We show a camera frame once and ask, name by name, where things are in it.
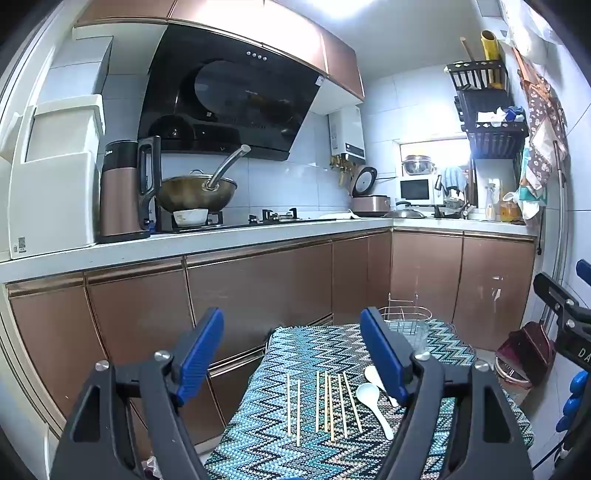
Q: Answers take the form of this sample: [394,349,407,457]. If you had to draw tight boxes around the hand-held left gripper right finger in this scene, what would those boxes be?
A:
[360,307,536,480]

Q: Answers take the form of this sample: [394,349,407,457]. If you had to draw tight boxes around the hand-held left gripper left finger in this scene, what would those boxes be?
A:
[50,307,225,480]

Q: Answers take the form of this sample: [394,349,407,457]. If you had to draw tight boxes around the white ceramic spoon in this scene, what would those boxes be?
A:
[364,364,400,408]
[355,382,395,441]

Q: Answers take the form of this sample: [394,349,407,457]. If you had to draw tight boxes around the wire utensil holder clear cup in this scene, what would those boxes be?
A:
[379,292,435,352]

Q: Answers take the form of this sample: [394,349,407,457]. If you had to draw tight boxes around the row of wooden chopsticks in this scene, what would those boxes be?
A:
[285,370,364,448]

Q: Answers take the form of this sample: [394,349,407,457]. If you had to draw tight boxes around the person's right hand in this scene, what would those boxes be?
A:
[555,369,591,435]

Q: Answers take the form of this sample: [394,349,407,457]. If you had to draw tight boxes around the metal pole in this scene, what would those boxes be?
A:
[551,152,570,287]

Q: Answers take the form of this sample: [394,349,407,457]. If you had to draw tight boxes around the zigzag patterned tablecloth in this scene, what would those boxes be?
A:
[203,320,534,480]

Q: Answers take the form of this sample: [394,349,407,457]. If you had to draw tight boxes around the orange jar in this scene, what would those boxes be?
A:
[500,193,522,222]

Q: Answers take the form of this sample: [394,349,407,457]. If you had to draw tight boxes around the clear spray bottle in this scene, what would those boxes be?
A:
[485,184,502,221]

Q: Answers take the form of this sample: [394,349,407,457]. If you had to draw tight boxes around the white kitchen countertop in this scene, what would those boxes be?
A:
[0,215,539,282]

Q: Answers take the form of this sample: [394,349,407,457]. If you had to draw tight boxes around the white bowl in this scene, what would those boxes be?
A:
[173,209,209,227]

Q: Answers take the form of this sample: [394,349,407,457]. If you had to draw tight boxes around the metal pan lid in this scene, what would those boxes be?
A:
[383,202,426,219]

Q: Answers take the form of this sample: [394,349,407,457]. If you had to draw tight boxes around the rice cooker with open lid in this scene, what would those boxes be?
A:
[350,165,392,217]

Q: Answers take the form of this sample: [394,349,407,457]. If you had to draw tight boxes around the blue towel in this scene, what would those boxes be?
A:
[436,166,468,192]

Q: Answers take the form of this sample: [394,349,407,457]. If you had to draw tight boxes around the black gas stove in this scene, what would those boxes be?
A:
[159,208,324,232]

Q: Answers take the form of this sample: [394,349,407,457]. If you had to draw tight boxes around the brown patterned apron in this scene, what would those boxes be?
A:
[512,46,568,217]

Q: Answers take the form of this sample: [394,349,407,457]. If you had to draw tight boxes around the white microwave oven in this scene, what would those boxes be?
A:
[398,174,444,206]

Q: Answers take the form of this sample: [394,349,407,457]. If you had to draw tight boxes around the copper black electric kettle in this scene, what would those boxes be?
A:
[98,137,162,244]

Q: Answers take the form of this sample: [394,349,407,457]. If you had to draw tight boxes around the steel pot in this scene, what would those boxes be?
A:
[402,154,437,176]

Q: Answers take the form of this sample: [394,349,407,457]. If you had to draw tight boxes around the white water heater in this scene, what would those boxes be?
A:
[329,106,366,160]

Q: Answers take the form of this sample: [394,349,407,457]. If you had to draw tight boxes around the white plastic storage bin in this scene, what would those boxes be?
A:
[9,95,105,259]

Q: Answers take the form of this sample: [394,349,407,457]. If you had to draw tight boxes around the yellow foil roll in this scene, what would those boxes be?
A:
[480,30,503,88]

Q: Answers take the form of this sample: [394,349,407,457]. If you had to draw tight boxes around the white plastic bag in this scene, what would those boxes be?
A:
[499,0,568,61]

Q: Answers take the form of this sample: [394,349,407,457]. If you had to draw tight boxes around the black range hood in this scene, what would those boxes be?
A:
[137,23,324,162]

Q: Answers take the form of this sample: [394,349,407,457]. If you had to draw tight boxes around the white box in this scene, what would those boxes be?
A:
[46,36,114,100]

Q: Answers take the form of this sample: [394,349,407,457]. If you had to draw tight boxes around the brown upper cabinets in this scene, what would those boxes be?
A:
[76,0,365,102]

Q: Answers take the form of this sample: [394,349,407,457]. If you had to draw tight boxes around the black wall rack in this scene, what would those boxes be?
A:
[444,60,529,160]

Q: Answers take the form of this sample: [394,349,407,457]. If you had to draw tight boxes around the metal wok with long handle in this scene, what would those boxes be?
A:
[154,144,252,214]

